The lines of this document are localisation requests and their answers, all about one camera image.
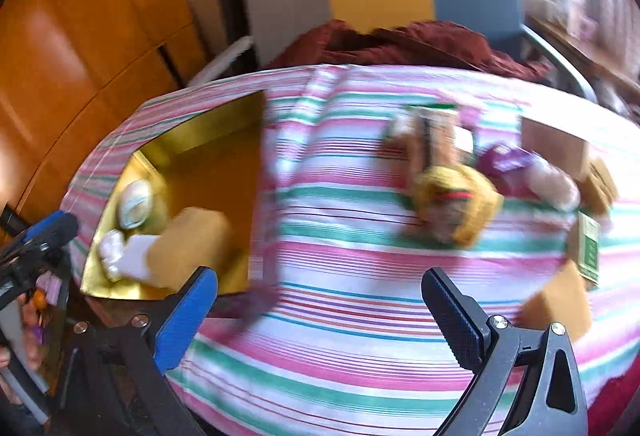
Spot person's red clothing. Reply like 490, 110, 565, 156
590, 356, 640, 436

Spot purple white packet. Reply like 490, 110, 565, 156
475, 143, 581, 211

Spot yellow snack packet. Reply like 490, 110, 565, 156
412, 163, 503, 249

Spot yellow sponge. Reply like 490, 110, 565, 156
520, 261, 593, 342
580, 161, 621, 217
147, 208, 233, 289

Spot green white small box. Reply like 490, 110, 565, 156
567, 211, 601, 289

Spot striped tablecloth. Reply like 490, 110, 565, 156
62, 63, 640, 436

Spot person's left hand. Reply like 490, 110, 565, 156
0, 303, 47, 384

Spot wooden desk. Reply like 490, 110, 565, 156
530, 13, 640, 86

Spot green brown snack packet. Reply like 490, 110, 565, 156
385, 104, 476, 167

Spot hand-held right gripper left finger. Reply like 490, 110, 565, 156
57, 266, 219, 436

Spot golden cardboard box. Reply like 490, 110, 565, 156
80, 90, 268, 301

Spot dark red cloth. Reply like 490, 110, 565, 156
265, 20, 551, 84

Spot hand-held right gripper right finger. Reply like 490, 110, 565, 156
421, 267, 589, 436

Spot orange wooden wardrobe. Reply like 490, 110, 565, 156
0, 0, 208, 227

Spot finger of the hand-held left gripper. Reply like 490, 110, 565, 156
0, 211, 80, 267

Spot beige cube box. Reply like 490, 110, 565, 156
520, 116, 591, 181

